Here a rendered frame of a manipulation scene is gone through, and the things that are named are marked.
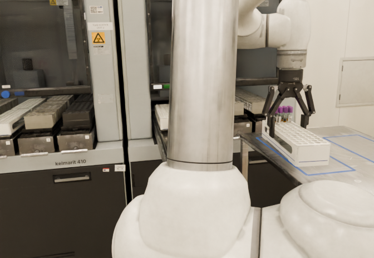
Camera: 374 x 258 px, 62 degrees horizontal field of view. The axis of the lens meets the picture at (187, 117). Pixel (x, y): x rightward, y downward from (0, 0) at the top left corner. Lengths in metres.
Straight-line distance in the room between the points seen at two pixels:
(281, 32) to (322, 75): 2.04
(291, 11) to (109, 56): 0.76
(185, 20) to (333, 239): 0.33
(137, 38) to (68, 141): 0.52
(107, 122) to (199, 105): 1.03
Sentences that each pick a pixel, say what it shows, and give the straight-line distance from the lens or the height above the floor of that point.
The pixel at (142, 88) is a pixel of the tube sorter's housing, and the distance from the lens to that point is 1.39.
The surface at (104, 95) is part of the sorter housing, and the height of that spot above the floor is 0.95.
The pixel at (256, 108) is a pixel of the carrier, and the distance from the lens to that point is 1.52.
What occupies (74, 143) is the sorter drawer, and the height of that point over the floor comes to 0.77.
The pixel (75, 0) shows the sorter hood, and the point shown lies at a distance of 1.39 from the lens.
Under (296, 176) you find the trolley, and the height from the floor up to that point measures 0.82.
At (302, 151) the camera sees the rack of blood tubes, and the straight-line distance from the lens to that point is 0.92.
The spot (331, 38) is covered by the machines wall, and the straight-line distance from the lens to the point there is 3.04.
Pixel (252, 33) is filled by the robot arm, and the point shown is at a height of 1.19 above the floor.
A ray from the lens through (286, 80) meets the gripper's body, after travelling 1.02.
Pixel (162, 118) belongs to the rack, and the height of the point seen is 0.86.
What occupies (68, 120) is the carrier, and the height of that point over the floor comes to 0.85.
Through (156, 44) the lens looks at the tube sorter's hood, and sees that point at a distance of 1.37.
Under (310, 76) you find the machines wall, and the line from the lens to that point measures 2.96.
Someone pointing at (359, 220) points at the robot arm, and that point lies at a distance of 0.42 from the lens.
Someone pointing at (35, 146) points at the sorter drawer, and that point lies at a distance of 1.41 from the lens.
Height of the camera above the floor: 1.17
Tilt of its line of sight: 14 degrees down
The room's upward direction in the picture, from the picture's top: 1 degrees counter-clockwise
